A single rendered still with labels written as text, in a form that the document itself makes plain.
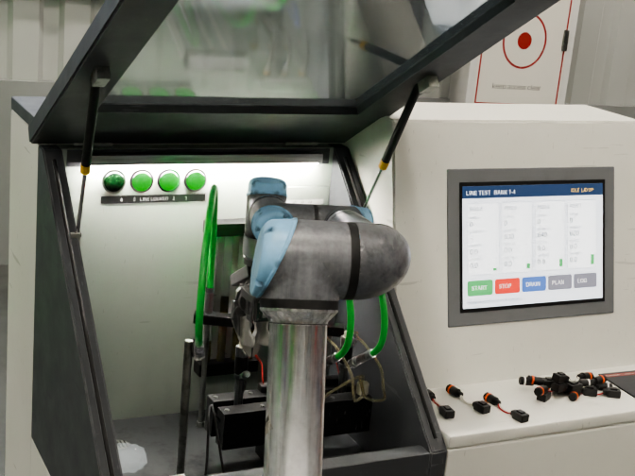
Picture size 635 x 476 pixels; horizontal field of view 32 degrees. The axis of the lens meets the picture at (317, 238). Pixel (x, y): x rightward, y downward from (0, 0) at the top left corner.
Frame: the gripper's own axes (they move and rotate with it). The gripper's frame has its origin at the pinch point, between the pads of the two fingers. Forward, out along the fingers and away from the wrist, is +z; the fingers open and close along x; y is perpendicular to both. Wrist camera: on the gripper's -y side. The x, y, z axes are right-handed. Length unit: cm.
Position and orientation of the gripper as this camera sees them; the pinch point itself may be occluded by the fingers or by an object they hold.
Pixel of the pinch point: (249, 348)
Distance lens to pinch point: 223.3
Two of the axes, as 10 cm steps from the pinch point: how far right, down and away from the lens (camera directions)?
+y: 4.3, 2.9, -8.5
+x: 9.0, -0.4, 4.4
